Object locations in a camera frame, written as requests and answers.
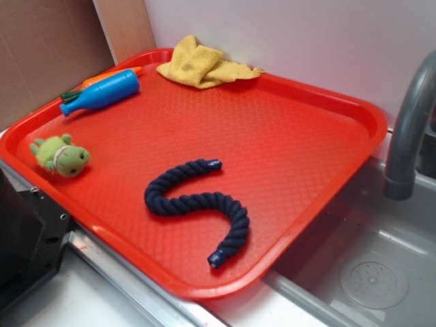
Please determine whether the green plush animal toy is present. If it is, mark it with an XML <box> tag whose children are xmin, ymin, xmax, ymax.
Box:
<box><xmin>29</xmin><ymin>134</ymin><xmax>91</xmax><ymax>178</ymax></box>

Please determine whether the yellow cloth towel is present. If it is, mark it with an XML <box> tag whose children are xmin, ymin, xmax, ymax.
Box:
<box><xmin>157</xmin><ymin>35</ymin><xmax>263</xmax><ymax>90</ymax></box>

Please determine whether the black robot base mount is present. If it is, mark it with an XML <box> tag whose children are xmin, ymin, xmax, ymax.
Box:
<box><xmin>1</xmin><ymin>172</ymin><xmax>72</xmax><ymax>314</ymax></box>

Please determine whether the grey curved faucet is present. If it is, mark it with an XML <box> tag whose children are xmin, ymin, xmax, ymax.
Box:
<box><xmin>383</xmin><ymin>52</ymin><xmax>435</xmax><ymax>200</ymax></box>

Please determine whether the navy blue twisted rope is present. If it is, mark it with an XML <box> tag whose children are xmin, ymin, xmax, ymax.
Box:
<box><xmin>144</xmin><ymin>158</ymin><xmax>251</xmax><ymax>270</ymax></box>

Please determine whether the blue plastic toy bottle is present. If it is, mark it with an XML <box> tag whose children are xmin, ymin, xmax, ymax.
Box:
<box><xmin>59</xmin><ymin>69</ymin><xmax>140</xmax><ymax>116</ymax></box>

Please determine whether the red plastic tray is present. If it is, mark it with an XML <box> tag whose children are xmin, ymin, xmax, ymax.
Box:
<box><xmin>1</xmin><ymin>49</ymin><xmax>388</xmax><ymax>300</ymax></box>

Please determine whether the orange toy carrot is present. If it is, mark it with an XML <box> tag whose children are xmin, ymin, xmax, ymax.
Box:
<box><xmin>60</xmin><ymin>66</ymin><xmax>143</xmax><ymax>104</ymax></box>

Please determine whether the brown cardboard panel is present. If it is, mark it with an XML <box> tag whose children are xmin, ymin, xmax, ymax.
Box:
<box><xmin>1</xmin><ymin>1</ymin><xmax>155</xmax><ymax>130</ymax></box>

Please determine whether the grey plastic sink basin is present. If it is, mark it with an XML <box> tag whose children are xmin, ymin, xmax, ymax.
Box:
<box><xmin>264</xmin><ymin>159</ymin><xmax>435</xmax><ymax>326</ymax></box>

